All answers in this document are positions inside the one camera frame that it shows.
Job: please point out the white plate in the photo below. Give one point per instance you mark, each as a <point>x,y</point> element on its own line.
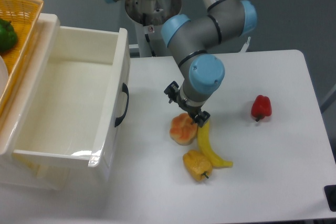
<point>3,76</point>

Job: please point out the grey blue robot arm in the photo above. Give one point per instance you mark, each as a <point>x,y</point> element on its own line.
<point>162,29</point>

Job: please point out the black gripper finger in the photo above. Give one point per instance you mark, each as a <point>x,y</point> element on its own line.
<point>200,117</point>
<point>172,91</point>

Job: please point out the yellow woven basket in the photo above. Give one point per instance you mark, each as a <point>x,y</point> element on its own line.
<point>23,15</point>

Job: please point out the red bell pepper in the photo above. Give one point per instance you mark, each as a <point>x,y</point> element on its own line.
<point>261,108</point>

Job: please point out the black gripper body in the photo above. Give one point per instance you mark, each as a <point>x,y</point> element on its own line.
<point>186,104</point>

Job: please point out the black drawer handle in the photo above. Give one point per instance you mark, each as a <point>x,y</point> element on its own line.
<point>124,105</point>

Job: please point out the yellow bell pepper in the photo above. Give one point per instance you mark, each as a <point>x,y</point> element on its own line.
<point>198,165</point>

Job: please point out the white open drawer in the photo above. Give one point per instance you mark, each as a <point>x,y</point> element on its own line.
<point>70,122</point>

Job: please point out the black object at table edge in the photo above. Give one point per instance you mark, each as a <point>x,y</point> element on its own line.
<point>330,193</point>

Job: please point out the green bell pepper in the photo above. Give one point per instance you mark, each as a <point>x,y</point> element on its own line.
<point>8,36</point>

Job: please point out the yellow banana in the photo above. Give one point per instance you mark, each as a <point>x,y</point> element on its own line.
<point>204,145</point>

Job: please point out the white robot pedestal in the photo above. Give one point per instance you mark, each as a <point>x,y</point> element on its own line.
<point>148,17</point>

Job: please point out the round orange bread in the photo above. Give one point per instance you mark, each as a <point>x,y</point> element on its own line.
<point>183,129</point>

